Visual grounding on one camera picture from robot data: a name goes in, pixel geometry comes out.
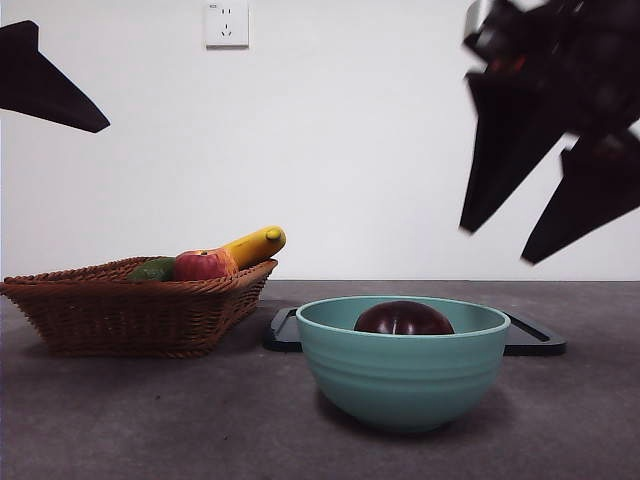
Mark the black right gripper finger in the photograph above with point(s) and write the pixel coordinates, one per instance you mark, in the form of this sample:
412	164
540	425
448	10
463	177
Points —
505	145
595	195

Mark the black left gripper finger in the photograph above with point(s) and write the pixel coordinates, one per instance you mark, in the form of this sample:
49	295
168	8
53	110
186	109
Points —
45	85

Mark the dark red plum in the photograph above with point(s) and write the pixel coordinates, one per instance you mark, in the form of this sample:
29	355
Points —
405	320

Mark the teal ribbed bowl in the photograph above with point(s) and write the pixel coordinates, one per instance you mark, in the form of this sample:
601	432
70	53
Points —
405	375

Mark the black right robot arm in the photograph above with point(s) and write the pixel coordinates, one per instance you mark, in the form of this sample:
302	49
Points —
575	60

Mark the green avocado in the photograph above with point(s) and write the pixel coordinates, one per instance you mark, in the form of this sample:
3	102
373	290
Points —
150	271

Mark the red yellow apple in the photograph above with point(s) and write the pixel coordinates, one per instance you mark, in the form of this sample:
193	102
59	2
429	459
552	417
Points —
205	265

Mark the brown wicker basket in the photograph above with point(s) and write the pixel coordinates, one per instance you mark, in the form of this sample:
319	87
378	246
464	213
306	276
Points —
130	315

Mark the yellow banana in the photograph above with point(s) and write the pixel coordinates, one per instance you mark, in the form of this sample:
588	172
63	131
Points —
255	245

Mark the black rectangular tray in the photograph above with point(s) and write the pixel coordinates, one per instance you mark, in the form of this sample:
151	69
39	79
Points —
282	335

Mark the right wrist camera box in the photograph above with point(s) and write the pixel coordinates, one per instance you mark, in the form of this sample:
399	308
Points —
473	16

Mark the white wall socket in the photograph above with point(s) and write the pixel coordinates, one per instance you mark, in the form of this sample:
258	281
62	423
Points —
226	25

